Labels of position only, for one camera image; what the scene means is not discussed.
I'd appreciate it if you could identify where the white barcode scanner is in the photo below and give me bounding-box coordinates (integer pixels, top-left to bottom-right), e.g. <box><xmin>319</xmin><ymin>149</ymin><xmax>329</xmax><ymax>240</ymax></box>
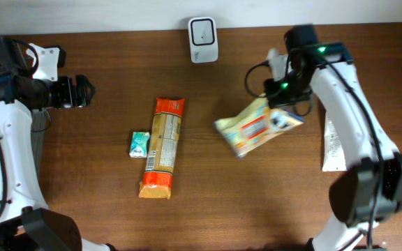
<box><xmin>188</xmin><ymin>17</ymin><xmax>218</xmax><ymax>63</ymax></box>

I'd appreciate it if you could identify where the white cream tube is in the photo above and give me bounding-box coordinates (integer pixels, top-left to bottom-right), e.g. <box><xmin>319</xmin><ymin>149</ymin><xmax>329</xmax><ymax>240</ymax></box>
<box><xmin>322</xmin><ymin>112</ymin><xmax>347</xmax><ymax>172</ymax></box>

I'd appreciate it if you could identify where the yellow snack bag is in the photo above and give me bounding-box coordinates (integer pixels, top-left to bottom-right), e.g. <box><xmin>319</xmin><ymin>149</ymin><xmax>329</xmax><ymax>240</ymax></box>
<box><xmin>214</xmin><ymin>98</ymin><xmax>304</xmax><ymax>158</ymax></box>

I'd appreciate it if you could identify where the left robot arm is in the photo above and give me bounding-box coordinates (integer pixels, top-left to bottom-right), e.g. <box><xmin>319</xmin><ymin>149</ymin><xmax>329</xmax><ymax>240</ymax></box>
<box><xmin>0</xmin><ymin>37</ymin><xmax>112</xmax><ymax>250</ymax></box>

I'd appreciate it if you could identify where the orange biscuit packet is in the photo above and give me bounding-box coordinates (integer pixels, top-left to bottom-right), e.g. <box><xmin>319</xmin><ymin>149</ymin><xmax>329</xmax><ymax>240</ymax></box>
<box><xmin>139</xmin><ymin>98</ymin><xmax>185</xmax><ymax>199</ymax></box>

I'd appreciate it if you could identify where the grey plastic mesh basket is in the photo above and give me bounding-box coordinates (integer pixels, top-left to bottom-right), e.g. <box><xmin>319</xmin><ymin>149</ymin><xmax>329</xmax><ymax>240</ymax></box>
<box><xmin>31</xmin><ymin>110</ymin><xmax>48</xmax><ymax>177</ymax></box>

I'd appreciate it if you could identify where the small teal tissue pack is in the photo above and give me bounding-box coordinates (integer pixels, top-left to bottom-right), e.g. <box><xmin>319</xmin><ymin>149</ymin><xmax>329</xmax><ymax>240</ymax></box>
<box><xmin>129</xmin><ymin>132</ymin><xmax>151</xmax><ymax>158</ymax></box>

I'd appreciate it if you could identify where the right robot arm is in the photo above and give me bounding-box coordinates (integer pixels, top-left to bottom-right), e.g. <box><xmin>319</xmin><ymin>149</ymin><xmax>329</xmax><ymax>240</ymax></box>
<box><xmin>265</xmin><ymin>24</ymin><xmax>402</xmax><ymax>250</ymax></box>

